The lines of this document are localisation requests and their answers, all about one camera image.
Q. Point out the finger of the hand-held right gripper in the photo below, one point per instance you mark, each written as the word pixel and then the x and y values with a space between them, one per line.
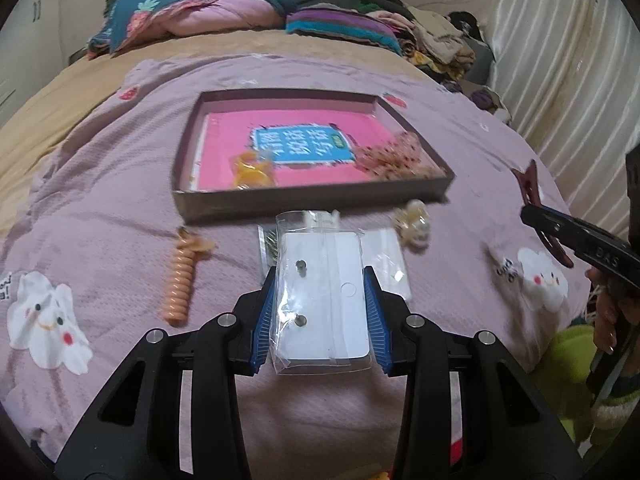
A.
pixel 575 232

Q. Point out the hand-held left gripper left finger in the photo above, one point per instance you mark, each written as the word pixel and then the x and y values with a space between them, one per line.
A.
pixel 261 335

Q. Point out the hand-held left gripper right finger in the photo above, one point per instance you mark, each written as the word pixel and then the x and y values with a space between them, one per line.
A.
pixel 376 332

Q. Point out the clear bag with white card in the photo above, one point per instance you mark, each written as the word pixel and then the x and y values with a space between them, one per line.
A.
pixel 325 300

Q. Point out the dark red hair claw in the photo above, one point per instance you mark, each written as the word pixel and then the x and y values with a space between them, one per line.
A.
pixel 535 185

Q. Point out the empty-looking clear plastic bag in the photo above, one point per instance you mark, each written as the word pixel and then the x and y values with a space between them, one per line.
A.
pixel 387 265

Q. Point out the small clear bag with earrings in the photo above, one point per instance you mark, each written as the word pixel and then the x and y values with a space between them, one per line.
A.
pixel 267 252

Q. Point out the orange spiral hair clip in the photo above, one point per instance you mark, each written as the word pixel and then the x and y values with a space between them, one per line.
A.
pixel 181 285

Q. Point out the cream hair claw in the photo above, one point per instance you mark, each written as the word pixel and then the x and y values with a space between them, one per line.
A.
pixel 412 222

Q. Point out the brown cardboard box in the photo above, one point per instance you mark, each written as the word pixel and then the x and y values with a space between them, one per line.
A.
pixel 300 207

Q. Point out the orange hair accessory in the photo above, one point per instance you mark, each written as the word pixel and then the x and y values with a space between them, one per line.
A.
pixel 252 172

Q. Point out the floral scrunchie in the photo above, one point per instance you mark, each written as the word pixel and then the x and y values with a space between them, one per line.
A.
pixel 395 160

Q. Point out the person's right forearm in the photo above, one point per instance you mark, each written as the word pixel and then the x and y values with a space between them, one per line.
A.
pixel 620 410

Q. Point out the person's right hand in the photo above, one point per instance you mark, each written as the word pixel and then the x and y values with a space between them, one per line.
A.
pixel 602 305

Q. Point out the green fuzzy clothing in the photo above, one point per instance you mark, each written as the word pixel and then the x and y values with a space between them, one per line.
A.
pixel 565 370

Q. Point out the cream pleated curtain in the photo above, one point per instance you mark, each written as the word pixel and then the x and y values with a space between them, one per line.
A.
pixel 565 60

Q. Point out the grey cushion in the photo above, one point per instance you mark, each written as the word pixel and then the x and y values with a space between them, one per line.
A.
pixel 477 62

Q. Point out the pink book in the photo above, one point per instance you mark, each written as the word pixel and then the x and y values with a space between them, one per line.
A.
pixel 225 135

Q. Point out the purple printed blanket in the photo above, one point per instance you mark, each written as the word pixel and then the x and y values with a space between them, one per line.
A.
pixel 125 170

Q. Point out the pile of clothes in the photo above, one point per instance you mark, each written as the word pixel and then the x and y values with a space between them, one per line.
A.
pixel 430 35

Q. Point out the beige bed sheet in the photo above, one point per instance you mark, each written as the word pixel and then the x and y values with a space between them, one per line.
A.
pixel 75 90

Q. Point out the striped pillow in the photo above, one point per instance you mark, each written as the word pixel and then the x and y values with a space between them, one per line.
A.
pixel 345 25

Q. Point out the dark floral quilt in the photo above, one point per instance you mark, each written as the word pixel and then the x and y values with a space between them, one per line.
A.
pixel 200 15

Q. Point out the white wardrobe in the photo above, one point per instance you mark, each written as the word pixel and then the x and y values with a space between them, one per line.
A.
pixel 30 35

